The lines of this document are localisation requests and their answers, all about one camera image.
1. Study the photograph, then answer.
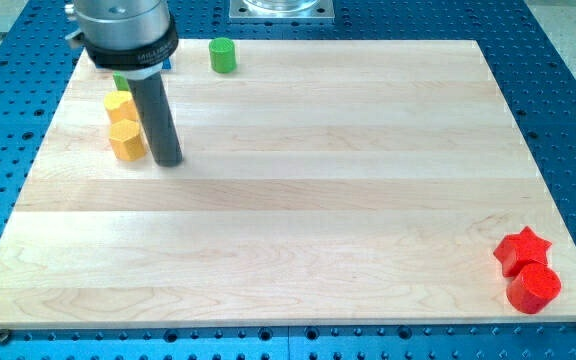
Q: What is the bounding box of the green cylinder block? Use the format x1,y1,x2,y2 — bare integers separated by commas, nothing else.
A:
208,37,237,74

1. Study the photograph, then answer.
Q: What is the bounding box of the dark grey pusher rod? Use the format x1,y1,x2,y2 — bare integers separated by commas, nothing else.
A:
128,73,183,167

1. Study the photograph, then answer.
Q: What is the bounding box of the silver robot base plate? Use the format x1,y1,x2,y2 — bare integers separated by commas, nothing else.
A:
228,0,335,23

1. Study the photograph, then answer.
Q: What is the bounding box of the blue block under arm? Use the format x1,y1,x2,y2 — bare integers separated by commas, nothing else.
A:
95,58,173,71

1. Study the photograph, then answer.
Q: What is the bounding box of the green block behind rod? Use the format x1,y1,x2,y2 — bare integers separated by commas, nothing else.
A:
113,72,130,91

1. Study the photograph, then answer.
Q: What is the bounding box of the light wooden board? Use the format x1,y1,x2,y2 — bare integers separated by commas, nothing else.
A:
0,39,576,329

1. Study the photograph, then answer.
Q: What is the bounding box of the yellow hexagon block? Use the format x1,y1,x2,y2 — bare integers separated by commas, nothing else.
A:
109,119,146,161

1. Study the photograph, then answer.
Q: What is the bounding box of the red star block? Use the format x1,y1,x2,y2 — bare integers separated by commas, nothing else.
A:
493,226,552,278

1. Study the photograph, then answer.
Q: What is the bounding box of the red cylinder block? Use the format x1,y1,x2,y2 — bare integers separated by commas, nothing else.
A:
506,263,562,314

